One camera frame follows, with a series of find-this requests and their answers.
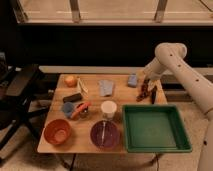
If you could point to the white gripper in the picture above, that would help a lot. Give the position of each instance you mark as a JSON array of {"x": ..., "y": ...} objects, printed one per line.
[{"x": 153, "y": 71}]

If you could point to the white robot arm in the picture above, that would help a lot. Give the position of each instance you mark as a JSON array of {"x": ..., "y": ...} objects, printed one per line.
[{"x": 170, "y": 56}]

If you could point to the purple bowl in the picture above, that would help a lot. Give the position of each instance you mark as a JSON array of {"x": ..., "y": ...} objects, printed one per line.
[{"x": 104, "y": 135}]

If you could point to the red bowl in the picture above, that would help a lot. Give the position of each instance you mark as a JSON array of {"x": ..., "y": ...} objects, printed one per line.
[{"x": 57, "y": 131}]

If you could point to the blue sponge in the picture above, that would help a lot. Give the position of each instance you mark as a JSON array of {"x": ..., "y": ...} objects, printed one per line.
[{"x": 132, "y": 80}]

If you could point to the blue cloth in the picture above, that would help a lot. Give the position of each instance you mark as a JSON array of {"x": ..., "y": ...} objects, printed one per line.
[{"x": 106, "y": 87}]

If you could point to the green plastic tray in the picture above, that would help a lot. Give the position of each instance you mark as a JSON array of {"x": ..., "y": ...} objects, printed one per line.
[{"x": 154, "y": 129}]

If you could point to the white cup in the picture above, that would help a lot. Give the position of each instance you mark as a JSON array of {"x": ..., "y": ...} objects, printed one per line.
[{"x": 108, "y": 109}]

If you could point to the white spatula utensil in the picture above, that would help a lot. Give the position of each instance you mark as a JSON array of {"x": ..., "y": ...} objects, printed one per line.
[{"x": 81, "y": 86}]

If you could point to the orange carrot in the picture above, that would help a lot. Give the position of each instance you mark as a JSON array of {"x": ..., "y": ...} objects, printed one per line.
[{"x": 80, "y": 109}]

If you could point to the wooden table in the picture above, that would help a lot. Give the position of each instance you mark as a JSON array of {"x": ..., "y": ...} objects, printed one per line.
[{"x": 79, "y": 141}]

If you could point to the small glass jar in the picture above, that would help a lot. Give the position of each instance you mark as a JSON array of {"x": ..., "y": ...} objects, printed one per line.
[{"x": 84, "y": 113}]

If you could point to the black rectangular block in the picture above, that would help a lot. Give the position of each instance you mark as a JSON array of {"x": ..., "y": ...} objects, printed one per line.
[{"x": 72, "y": 98}]

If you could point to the orange apple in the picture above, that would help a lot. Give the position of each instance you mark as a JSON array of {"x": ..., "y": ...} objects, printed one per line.
[{"x": 70, "y": 81}]

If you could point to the blue small cup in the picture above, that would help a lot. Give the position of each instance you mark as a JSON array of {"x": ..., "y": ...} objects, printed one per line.
[{"x": 68, "y": 108}]

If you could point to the black office chair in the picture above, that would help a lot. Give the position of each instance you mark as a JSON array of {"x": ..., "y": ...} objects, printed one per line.
[{"x": 17, "y": 90}]

